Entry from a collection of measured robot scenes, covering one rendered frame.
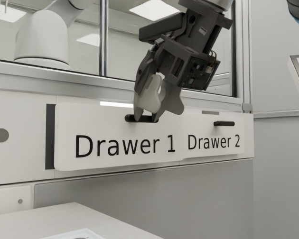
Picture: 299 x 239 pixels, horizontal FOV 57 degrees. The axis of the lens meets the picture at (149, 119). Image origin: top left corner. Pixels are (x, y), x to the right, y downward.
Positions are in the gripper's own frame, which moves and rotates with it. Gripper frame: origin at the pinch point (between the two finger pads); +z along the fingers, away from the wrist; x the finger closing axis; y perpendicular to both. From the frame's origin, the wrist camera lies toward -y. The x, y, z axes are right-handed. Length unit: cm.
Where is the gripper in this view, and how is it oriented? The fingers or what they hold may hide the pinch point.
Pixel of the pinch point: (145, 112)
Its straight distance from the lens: 50.1
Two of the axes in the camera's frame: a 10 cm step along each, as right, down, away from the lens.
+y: 5.4, 5.4, -6.5
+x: 7.6, 0.3, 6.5
